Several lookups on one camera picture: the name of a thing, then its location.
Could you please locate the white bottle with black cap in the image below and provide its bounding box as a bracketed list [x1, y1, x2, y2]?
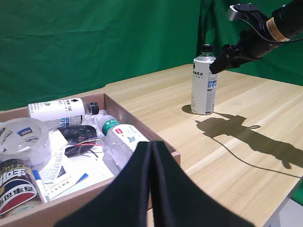
[190, 44, 218, 116]

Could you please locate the white bottle with clear neck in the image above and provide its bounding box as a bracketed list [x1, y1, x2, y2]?
[27, 98, 100, 130]

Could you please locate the red wire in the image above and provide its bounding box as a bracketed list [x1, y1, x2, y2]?
[75, 139, 104, 148]

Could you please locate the clear tape roll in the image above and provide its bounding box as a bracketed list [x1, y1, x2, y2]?
[0, 117, 52, 171]

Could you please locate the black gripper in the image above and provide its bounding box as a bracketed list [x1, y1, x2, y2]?
[209, 27, 279, 75]

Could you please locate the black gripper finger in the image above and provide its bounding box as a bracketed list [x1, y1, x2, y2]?
[151, 140, 257, 227]
[53, 141, 152, 227]

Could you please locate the white printed leaflet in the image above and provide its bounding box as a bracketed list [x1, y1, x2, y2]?
[38, 147, 70, 183]

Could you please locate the brown cardboard box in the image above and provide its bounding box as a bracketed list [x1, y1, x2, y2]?
[0, 92, 182, 227]

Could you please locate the thin black cable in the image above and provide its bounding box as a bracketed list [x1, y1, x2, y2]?
[257, 28, 303, 44]

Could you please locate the white paper sheet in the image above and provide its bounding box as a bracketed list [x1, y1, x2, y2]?
[42, 132, 117, 200]

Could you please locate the clear water bottle green cap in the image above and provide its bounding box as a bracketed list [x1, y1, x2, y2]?
[97, 115, 150, 175]

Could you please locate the white marker with blue cap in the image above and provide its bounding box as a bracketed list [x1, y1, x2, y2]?
[32, 169, 51, 203]

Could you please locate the small black flat piece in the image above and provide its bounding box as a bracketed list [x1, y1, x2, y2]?
[64, 144, 93, 158]

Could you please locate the green backdrop cloth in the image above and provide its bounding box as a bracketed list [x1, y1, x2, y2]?
[0, 0, 303, 112]

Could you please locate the silver camera on black bracket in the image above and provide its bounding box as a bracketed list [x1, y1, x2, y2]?
[228, 3, 269, 36]

